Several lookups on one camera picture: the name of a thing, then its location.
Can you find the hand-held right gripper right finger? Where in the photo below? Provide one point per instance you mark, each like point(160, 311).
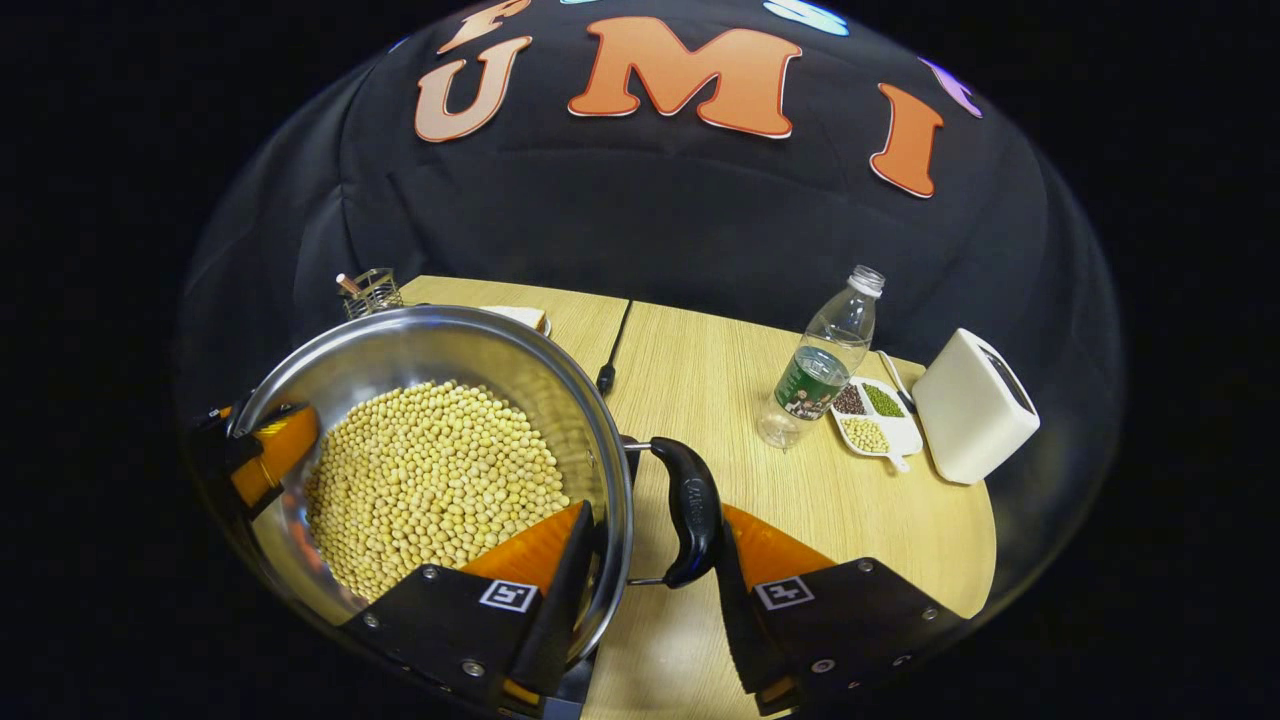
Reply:
point(742, 640)

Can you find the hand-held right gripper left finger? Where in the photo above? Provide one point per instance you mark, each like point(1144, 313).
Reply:
point(560, 620)

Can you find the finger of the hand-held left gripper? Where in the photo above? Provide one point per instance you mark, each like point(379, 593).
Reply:
point(275, 445)

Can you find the pile of yellow soybeans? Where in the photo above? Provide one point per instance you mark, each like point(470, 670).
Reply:
point(430, 480)

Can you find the stainless steel pot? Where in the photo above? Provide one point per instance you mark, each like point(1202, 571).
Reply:
point(450, 350)

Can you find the white divided bean dish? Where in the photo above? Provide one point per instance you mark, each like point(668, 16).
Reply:
point(900, 435)

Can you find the clear plastic water bottle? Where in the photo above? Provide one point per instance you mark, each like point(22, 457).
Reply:
point(815, 375)

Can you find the sandwich on small plate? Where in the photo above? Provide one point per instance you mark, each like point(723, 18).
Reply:
point(525, 316)

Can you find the white toaster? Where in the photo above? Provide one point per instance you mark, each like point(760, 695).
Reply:
point(970, 410)

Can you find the black backdrop cloth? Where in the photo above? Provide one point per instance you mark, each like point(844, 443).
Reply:
point(650, 200)

